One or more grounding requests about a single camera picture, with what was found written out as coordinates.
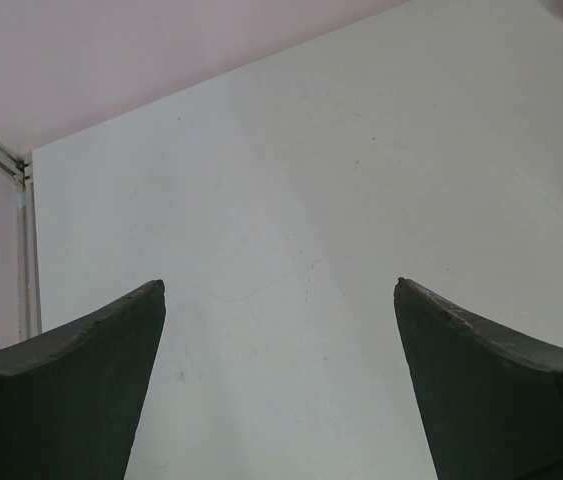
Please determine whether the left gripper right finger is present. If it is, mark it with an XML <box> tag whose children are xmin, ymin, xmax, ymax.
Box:
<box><xmin>394</xmin><ymin>278</ymin><xmax>563</xmax><ymax>479</ymax></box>

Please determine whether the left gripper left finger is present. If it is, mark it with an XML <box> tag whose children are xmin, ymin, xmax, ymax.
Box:
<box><xmin>0</xmin><ymin>280</ymin><xmax>165</xmax><ymax>479</ymax></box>

